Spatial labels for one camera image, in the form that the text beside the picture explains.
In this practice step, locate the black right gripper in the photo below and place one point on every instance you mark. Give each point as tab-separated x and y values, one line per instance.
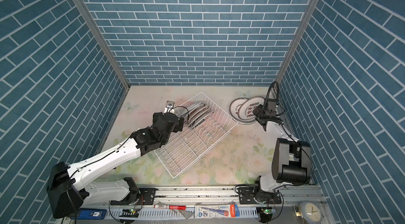
257	111

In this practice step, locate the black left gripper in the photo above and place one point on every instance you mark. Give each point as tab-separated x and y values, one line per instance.
179	125

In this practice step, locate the white wire dish rack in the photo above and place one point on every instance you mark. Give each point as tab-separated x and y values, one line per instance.
187	147

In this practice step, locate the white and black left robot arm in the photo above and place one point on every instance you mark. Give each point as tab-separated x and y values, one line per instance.
71	187

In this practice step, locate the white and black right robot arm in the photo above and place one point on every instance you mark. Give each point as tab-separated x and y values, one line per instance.
291	163

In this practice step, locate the red marker pen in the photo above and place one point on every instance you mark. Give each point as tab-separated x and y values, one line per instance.
171	207

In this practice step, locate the small circuit board right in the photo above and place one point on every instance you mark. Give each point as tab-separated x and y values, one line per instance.
267	210

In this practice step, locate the small circuit board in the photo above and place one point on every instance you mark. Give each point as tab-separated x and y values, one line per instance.
130	213
267	210

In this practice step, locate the small circuit board left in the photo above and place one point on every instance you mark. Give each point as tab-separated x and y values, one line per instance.
130	213

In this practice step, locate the blue white red box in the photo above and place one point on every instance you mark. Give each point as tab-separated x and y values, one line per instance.
216	211

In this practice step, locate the white analog clock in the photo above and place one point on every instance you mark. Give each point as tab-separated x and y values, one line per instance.
308	213

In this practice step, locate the blue black handheld device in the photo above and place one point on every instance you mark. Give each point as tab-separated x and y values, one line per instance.
90	214

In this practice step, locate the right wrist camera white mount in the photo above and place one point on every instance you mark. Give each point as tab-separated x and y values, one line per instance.
272	97

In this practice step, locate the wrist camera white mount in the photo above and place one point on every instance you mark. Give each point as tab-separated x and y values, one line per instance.
169	106
272	97

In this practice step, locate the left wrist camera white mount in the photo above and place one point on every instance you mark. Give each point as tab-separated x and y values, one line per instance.
169	106

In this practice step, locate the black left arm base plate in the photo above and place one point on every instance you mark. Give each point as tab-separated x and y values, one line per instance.
144	196

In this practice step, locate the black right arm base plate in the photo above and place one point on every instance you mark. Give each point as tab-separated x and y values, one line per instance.
248	196

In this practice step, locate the white slotted cable duct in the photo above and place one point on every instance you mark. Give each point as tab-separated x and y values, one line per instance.
167	214

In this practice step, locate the aluminium rail frame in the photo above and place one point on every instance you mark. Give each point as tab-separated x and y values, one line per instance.
191	196

